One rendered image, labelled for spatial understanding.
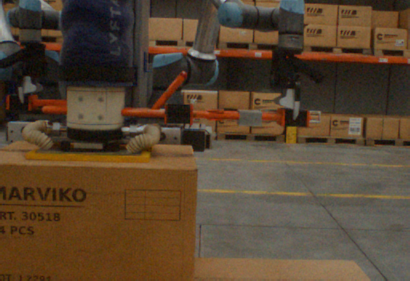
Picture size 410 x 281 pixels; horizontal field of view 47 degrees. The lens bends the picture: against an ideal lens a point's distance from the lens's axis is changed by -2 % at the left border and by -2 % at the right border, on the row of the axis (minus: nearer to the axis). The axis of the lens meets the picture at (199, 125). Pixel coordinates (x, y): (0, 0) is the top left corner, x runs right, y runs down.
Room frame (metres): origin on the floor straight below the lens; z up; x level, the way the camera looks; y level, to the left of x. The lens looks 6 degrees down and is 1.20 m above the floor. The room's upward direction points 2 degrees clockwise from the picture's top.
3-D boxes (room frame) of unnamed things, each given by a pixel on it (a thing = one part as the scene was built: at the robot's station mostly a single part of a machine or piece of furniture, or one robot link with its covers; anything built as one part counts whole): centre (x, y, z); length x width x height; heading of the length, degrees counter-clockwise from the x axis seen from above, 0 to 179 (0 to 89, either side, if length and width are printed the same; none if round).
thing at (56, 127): (1.44, 0.31, 1.01); 0.34 x 0.25 x 0.06; 93
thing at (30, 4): (1.69, 0.61, 1.38); 0.09 x 0.08 x 0.11; 42
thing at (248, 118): (1.46, -0.15, 1.07); 0.07 x 0.07 x 0.04; 3
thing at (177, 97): (1.91, 0.14, 1.09); 0.15 x 0.15 x 0.10
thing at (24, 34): (1.69, 0.60, 1.30); 0.08 x 0.08 x 0.05
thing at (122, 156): (1.34, 0.31, 0.97); 0.34 x 0.10 x 0.05; 93
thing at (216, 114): (1.57, 0.13, 1.07); 0.93 x 0.30 x 0.04; 93
